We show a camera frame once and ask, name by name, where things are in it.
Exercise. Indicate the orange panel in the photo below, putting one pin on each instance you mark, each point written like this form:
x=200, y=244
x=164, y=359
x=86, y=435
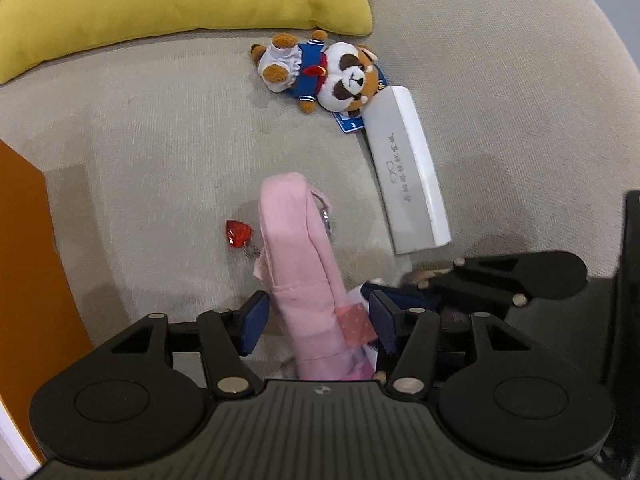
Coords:
x=30, y=260

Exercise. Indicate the red heart charm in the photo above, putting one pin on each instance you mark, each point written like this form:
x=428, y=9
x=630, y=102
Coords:
x=238, y=232

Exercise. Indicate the white glasses case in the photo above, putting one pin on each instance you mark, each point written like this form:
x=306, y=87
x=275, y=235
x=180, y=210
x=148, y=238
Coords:
x=407, y=180

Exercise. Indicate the pink cloth bag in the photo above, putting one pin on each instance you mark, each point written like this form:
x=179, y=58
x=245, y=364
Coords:
x=295, y=260

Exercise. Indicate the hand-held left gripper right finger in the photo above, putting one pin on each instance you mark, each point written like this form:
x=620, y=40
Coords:
x=383, y=325

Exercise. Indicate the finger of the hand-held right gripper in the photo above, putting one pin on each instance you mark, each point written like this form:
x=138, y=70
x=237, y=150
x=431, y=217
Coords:
x=500, y=280

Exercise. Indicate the yellow pillow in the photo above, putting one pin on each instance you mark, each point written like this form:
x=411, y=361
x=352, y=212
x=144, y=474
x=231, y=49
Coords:
x=150, y=5

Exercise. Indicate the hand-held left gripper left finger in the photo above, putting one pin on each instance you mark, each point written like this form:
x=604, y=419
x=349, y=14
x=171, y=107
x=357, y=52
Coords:
x=254, y=322

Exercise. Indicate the beige sofa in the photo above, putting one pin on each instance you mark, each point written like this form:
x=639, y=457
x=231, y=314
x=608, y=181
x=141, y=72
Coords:
x=165, y=150

